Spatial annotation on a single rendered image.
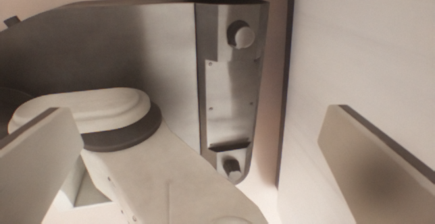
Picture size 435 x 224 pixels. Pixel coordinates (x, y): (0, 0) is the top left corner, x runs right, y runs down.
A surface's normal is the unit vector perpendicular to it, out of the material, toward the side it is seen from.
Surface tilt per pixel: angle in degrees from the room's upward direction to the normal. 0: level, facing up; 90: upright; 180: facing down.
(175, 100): 0
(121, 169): 90
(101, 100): 90
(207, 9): 45
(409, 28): 90
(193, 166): 90
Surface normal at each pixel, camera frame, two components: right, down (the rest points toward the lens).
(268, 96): 0.23, 0.50
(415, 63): -0.97, 0.20
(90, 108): 0.00, -0.86
